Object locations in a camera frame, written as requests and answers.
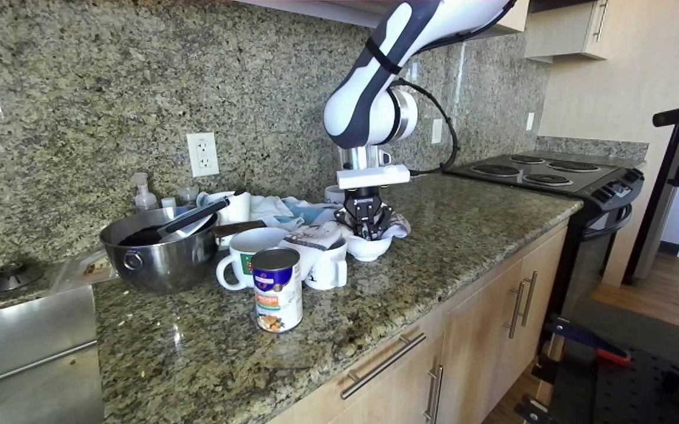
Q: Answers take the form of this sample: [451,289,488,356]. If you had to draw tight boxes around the light wood cabinet above stove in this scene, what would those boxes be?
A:
[522,0,612,63]

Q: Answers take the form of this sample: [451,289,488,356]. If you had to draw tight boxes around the stainless steel sink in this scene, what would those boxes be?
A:
[0,279,105,424]

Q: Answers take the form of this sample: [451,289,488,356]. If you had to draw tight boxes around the metal drawer handle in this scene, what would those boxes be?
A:
[338,327,429,403]

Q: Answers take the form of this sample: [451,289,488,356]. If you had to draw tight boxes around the white bowl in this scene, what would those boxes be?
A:
[344,230,397,266]

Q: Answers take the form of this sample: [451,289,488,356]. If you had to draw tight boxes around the vertical metal cabinet handle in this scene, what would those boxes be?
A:
[518,269,540,327]
[506,279,526,342]
[423,357,445,424]

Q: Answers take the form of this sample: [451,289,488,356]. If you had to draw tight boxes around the black spatula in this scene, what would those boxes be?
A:
[118,196,232,248]

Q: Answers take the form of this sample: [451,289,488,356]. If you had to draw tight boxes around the blue and white cloth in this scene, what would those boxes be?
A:
[249,192,338,230]

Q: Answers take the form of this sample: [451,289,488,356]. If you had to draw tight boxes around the white mug with logo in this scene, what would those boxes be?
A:
[300,237,351,292]

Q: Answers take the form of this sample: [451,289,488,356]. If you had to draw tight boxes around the black electric stove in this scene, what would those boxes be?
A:
[441,151,647,338]

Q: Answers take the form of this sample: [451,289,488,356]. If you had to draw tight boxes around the small white cup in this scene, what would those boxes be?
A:
[218,188,256,228]

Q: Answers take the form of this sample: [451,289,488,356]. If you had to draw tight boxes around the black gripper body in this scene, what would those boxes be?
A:
[344,186,397,217]

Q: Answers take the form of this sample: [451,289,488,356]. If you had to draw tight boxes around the white mug with dark rim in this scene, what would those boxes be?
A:
[214,226,287,294]

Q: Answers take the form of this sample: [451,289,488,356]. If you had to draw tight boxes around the steel pot with lid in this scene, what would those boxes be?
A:
[99,205,220,294]

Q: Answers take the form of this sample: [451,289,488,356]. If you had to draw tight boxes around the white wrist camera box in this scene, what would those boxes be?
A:
[336,163,415,192]

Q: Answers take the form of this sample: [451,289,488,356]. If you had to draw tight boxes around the tin can with label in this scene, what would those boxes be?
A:
[250,248,305,337]

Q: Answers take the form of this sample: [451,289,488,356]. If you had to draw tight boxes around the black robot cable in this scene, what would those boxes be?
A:
[414,77,463,177]

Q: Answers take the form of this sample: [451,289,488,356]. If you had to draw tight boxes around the blue and red clamp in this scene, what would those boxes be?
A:
[544,314,635,370]

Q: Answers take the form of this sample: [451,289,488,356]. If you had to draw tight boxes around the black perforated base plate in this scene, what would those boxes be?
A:
[515,343,679,424]

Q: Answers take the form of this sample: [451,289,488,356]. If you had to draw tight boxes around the light wood lower cabinets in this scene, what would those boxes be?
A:
[265,219,574,424]

